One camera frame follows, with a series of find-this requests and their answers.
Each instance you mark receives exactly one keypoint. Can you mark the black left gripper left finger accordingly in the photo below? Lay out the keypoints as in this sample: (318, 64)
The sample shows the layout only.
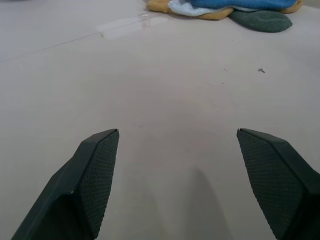
(75, 190)

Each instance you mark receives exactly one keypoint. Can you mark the yellow cloth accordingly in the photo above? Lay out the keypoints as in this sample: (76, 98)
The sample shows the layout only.
(215, 14)

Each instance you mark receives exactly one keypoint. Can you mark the light blue cloth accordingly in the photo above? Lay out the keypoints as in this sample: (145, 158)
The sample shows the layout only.
(186, 8)

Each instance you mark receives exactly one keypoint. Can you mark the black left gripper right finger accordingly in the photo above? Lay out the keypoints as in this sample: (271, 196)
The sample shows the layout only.
(277, 185)

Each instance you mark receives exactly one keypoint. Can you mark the dark green cloth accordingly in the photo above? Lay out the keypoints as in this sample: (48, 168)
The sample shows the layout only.
(261, 20)

